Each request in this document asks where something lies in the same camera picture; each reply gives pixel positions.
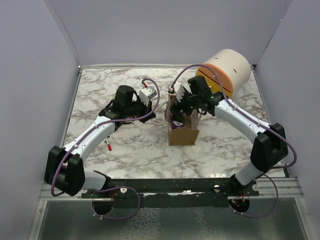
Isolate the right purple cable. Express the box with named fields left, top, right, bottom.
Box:
left=168, top=63, right=298, bottom=173

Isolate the purple Fanta can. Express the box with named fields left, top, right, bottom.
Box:
left=171, top=110, right=186, bottom=129

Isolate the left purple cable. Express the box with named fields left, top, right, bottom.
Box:
left=50, top=78, right=161, bottom=197

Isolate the round drawer cabinet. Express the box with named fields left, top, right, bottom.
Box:
left=195, top=49, right=251, bottom=98

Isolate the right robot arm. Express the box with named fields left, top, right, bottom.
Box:
left=169, top=75, right=288, bottom=196

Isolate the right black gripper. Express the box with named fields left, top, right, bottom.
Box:
left=169, top=88, right=201, bottom=124

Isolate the metal front plate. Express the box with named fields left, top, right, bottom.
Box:
left=29, top=177, right=317, bottom=240

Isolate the red capped marker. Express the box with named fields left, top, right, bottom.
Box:
left=107, top=138, right=112, bottom=151

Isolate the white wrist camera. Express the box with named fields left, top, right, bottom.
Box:
left=138, top=86, right=157, bottom=106
left=173, top=82, right=186, bottom=103

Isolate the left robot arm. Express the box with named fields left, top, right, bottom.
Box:
left=44, top=85, right=160, bottom=198

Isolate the purple cable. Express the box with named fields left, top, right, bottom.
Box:
left=168, top=63, right=298, bottom=173
left=50, top=78, right=161, bottom=197

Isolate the brown canvas tote bag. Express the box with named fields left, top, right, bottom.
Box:
left=151, top=94, right=202, bottom=146

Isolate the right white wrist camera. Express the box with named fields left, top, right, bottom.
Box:
left=173, top=82, right=186, bottom=103

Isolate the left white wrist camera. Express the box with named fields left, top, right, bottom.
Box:
left=138, top=86, right=157, bottom=106

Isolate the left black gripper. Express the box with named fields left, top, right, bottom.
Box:
left=125, top=95, right=156, bottom=124

